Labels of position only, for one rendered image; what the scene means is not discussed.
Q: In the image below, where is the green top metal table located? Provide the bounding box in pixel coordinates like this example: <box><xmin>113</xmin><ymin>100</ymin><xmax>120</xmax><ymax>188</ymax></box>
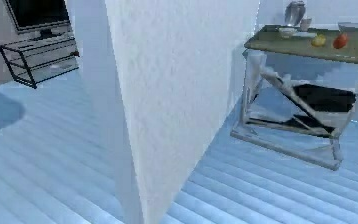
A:
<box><xmin>229</xmin><ymin>24</ymin><xmax>358</xmax><ymax>172</ymax></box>

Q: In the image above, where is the white plate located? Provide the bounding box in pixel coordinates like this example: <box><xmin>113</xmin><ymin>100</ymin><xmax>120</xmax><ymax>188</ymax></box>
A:
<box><xmin>291</xmin><ymin>31</ymin><xmax>318</xmax><ymax>38</ymax></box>

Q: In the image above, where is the grey metal kettle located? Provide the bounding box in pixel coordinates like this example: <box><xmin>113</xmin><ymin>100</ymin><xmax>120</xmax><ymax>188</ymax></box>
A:
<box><xmin>284</xmin><ymin>0</ymin><xmax>307</xmax><ymax>27</ymax></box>

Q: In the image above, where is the grey cup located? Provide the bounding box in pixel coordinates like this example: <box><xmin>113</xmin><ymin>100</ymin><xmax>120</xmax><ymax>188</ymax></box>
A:
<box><xmin>299</xmin><ymin>17</ymin><xmax>313</xmax><ymax>33</ymax></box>

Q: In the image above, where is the yellow apple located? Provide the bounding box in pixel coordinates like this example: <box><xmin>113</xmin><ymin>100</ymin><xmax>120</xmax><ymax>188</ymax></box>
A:
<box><xmin>310</xmin><ymin>33</ymin><xmax>328</xmax><ymax>48</ymax></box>

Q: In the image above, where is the black television set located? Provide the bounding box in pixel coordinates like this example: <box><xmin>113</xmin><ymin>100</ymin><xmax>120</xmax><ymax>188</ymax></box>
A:
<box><xmin>3</xmin><ymin>0</ymin><xmax>72</xmax><ymax>41</ymax></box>

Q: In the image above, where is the red tomato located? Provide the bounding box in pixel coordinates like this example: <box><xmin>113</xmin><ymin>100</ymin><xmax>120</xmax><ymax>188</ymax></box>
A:
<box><xmin>332</xmin><ymin>32</ymin><xmax>350</xmax><ymax>50</ymax></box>

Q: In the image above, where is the grey glass bowl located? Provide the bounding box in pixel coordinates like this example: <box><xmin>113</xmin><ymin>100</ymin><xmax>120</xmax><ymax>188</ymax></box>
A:
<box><xmin>337</xmin><ymin>21</ymin><xmax>358</xmax><ymax>34</ymax></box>

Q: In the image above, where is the black frame glass television stand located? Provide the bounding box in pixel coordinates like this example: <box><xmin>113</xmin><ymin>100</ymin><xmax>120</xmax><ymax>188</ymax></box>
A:
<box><xmin>0</xmin><ymin>32</ymin><xmax>81</xmax><ymax>90</ymax></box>

